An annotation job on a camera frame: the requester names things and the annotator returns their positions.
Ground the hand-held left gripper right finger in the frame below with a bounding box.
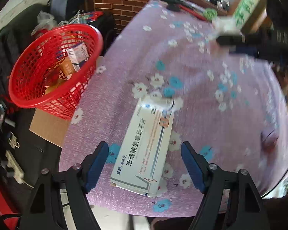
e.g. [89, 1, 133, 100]
[180, 141, 271, 230]

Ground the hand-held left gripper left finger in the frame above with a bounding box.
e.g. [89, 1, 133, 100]
[19, 141, 109, 230]

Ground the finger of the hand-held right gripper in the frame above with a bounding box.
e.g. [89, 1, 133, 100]
[229, 47, 258, 55]
[217, 35, 257, 46]

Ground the long white medicine box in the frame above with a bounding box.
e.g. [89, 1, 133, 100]
[110, 98, 174, 198]

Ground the red plastic mesh basket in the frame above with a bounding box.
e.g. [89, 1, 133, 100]
[8, 24, 104, 120]

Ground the green knitted cloth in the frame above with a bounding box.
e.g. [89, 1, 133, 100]
[204, 8, 219, 21]

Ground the red flat stick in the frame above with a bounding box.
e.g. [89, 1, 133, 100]
[179, 3, 207, 21]

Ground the brown cardboard box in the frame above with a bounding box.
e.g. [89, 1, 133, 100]
[29, 108, 71, 148]

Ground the small white bottle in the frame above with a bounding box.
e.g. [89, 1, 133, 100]
[145, 94, 177, 112]

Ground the white power strip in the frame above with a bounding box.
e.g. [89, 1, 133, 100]
[5, 150, 24, 184]

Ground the small orange box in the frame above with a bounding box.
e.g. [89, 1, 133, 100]
[60, 61, 81, 80]

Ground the small white blue box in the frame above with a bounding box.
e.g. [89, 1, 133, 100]
[66, 43, 89, 65]

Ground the black bag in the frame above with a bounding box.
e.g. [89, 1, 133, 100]
[86, 12, 116, 52]

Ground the brown wooden counter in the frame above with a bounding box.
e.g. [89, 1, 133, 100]
[83, 0, 228, 29]

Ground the dark sofa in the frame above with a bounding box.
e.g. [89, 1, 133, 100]
[0, 3, 51, 106]

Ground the clear plastic bag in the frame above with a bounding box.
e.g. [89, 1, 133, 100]
[31, 11, 55, 36]

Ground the black box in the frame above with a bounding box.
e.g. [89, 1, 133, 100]
[48, 0, 84, 21]

